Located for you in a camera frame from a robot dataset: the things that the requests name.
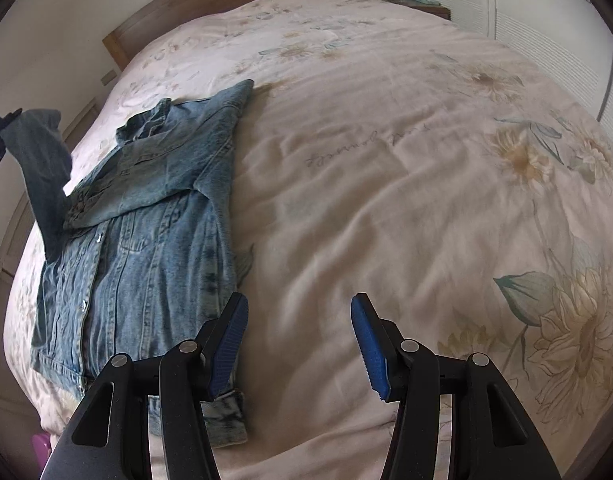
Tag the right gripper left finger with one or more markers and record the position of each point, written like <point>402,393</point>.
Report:
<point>107,436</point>

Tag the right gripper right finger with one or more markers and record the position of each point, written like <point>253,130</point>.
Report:
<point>493,436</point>

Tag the blue denim jacket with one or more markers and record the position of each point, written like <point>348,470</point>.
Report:
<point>133,258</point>

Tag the purple plastic stool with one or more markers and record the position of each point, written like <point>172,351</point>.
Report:
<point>42,448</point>

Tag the floral pink bed quilt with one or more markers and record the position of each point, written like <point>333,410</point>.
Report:
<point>390,152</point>

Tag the wooden nightstand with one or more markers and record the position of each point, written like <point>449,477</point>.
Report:
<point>429,6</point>

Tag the white louvered wardrobe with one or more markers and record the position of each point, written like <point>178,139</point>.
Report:
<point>568,39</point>

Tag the beige wall socket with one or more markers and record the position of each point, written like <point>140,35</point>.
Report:
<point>108,77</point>

